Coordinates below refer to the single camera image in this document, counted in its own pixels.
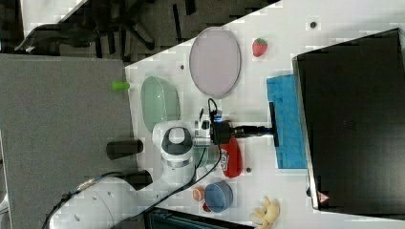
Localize toy orange slice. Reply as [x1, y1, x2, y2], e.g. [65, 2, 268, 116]
[192, 186, 204, 201]

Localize blue cup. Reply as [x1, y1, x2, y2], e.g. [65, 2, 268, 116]
[204, 180, 233, 213]

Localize peeled toy banana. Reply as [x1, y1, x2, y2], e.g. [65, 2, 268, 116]
[249, 197, 280, 229]

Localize blue glass oven door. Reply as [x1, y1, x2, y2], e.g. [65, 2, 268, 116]
[266, 74, 307, 169]

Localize black toaster oven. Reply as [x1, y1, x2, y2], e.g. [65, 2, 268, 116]
[292, 28, 405, 220]

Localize black office chair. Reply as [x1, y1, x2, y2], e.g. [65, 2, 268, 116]
[13, 0, 199, 60]

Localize red ketchup bottle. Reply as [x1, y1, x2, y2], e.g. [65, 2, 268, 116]
[220, 135, 243, 178]

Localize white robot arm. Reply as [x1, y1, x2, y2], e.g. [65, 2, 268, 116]
[45, 120, 276, 229]

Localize green knob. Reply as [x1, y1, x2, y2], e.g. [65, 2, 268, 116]
[112, 81, 131, 92]

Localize green perforated colander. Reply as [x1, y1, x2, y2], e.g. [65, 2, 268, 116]
[140, 76, 181, 133]

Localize small red toy strawberry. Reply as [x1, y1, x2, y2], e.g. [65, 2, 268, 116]
[202, 202, 211, 212]

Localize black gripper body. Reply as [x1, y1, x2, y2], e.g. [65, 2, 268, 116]
[211, 121, 233, 145]

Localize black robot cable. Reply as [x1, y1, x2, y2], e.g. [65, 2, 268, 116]
[41, 97, 224, 229]

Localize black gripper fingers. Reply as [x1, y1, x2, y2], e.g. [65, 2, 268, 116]
[234, 126, 273, 137]

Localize lilac round plate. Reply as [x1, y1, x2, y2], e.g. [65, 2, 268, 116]
[189, 27, 241, 98]

